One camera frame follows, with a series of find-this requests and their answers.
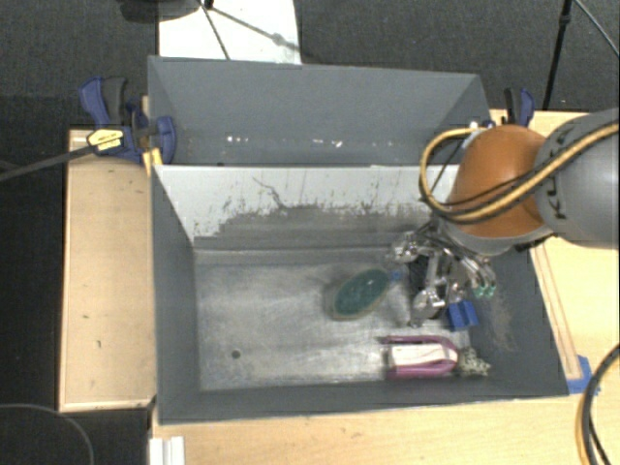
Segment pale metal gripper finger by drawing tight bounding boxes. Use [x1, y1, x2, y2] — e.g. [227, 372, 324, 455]
[389, 233, 426, 264]
[409, 287, 446, 329]

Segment blue block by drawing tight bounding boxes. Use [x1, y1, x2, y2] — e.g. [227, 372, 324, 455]
[445, 301, 481, 332]

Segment dark green round disc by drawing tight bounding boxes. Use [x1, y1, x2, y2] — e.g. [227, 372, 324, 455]
[330, 265, 391, 322]

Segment grey speckled small lump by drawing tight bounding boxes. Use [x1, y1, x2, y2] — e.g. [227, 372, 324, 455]
[456, 348, 492, 378]

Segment grey metal bin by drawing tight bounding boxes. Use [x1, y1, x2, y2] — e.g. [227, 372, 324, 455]
[146, 54, 571, 423]

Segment pale wood board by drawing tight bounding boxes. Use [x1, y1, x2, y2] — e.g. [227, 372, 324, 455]
[58, 128, 159, 414]

